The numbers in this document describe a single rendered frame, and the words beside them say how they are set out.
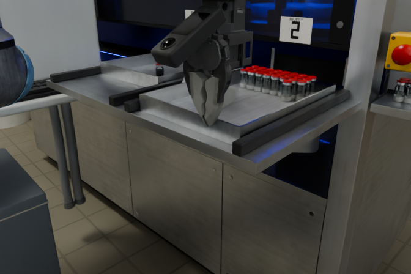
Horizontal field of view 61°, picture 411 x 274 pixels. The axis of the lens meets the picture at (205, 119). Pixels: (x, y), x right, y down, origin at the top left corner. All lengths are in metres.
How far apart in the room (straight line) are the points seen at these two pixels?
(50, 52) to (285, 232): 0.99
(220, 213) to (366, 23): 0.77
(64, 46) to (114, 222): 0.93
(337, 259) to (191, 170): 0.55
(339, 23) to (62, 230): 1.56
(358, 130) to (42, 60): 1.04
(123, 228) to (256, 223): 0.86
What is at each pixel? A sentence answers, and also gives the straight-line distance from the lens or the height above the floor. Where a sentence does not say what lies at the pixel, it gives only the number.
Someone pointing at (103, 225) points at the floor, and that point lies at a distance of 1.90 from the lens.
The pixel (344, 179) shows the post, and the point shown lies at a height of 0.68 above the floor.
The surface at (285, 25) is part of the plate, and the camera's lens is 0.91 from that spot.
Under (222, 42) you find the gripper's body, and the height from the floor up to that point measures 1.04.
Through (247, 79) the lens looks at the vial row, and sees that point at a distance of 0.86.
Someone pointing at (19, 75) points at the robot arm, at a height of 0.96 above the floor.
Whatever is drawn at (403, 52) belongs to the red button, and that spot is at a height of 1.00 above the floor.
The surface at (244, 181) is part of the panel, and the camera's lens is 1.12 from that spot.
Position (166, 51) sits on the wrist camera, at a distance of 0.47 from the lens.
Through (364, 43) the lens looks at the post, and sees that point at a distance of 0.83.
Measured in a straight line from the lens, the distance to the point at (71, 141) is 1.61.
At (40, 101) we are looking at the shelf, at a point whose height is 0.80.
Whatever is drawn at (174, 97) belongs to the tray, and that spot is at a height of 0.89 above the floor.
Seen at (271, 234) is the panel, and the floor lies 0.40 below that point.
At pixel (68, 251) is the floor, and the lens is 1.80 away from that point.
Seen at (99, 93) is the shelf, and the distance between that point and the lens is 0.87.
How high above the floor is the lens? 1.12
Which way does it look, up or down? 21 degrees down
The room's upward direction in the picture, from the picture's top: straight up
